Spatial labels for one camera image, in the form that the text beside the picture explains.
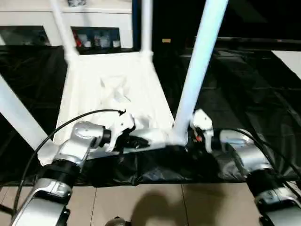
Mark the white plastic table top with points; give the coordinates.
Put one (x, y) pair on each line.
(113, 84)

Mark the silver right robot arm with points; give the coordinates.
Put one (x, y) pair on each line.
(254, 160)

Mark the black plastic mat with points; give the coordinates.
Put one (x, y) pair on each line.
(254, 94)

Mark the dark robot torso part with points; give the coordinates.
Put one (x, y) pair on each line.
(116, 221)

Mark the small tan box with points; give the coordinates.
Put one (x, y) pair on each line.
(166, 40)

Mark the white flat board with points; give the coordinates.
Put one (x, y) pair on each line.
(290, 59)

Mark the black flat screen television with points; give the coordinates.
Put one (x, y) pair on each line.
(254, 19)

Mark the white glass-door cabinet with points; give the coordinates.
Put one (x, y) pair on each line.
(47, 21)

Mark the small grey cabinet ornament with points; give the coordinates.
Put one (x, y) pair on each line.
(76, 2)

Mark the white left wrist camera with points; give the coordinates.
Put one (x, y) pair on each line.
(120, 127)

